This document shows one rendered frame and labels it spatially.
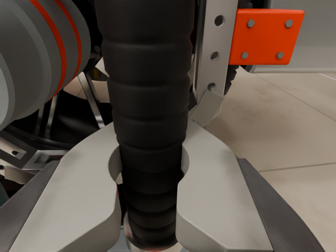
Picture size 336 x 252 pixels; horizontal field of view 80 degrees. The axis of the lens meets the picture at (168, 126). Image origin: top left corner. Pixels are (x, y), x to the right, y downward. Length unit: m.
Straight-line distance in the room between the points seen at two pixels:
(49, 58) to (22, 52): 0.03
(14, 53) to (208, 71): 0.23
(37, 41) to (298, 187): 1.36
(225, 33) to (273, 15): 0.06
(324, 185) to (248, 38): 1.27
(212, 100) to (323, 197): 1.17
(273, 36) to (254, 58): 0.03
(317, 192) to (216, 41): 1.24
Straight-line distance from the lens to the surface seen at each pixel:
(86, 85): 0.45
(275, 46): 0.33
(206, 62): 0.31
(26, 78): 0.21
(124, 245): 0.77
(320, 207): 1.37
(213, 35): 0.30
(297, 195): 1.36
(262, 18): 0.32
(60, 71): 0.25
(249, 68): 0.56
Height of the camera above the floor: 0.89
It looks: 31 degrees down
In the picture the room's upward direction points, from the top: straight up
